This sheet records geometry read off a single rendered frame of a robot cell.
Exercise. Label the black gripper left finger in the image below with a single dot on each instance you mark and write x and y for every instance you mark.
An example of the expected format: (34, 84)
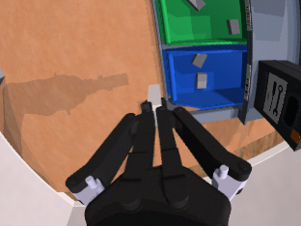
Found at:
(92, 178)

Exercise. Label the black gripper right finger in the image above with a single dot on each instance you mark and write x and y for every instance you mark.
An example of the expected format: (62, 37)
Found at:
(228, 172)

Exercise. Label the blue bin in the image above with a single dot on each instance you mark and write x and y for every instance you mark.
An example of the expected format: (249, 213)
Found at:
(226, 75)

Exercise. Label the green bin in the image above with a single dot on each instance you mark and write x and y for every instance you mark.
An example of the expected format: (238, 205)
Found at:
(206, 26)

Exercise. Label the grey metal shelf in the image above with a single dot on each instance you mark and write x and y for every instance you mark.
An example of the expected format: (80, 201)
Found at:
(277, 37)

